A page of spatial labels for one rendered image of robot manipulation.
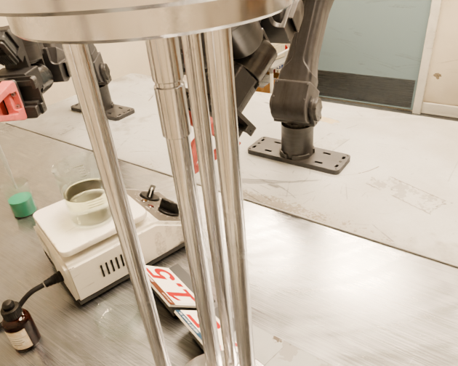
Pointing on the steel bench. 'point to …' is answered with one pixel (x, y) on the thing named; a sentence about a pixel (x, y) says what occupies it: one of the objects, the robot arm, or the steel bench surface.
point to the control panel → (152, 204)
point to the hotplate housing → (110, 258)
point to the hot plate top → (62, 221)
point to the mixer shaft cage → (185, 186)
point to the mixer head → (125, 18)
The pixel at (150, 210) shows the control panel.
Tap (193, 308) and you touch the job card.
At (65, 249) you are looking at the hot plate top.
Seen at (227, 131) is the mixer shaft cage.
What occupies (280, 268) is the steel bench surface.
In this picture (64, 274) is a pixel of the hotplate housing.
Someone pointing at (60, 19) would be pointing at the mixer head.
